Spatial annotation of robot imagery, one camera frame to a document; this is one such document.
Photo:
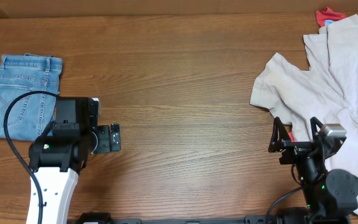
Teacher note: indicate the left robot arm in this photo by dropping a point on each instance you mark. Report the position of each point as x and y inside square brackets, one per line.
[61, 152]

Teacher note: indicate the red cloth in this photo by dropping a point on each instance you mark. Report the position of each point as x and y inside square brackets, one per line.
[327, 16]

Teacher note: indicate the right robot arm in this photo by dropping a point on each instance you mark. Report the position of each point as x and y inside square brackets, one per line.
[330, 195]

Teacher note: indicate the beige shirt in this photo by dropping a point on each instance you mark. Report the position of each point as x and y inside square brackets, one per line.
[327, 91]

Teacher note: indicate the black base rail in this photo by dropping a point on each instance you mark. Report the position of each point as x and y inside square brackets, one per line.
[194, 221]

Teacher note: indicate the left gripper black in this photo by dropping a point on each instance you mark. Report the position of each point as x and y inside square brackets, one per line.
[103, 132]

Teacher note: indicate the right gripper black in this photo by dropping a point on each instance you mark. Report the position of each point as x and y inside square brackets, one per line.
[295, 148]

